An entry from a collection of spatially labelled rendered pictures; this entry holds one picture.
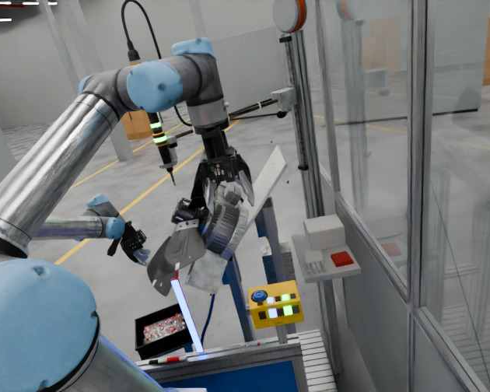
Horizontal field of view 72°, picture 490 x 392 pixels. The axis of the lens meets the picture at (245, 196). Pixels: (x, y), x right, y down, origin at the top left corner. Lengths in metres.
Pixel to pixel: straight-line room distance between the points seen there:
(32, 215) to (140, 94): 0.23
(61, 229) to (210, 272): 0.59
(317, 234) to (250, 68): 7.16
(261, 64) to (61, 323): 8.15
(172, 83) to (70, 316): 0.35
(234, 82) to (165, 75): 8.15
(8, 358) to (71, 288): 0.07
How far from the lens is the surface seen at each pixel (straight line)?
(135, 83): 0.57
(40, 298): 0.38
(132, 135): 9.66
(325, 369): 2.17
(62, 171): 0.56
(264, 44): 8.33
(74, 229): 1.17
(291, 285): 1.14
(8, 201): 0.54
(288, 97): 1.56
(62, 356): 0.40
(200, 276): 1.40
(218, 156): 0.66
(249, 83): 8.56
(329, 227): 1.59
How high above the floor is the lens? 1.82
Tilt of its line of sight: 25 degrees down
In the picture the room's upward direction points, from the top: 13 degrees counter-clockwise
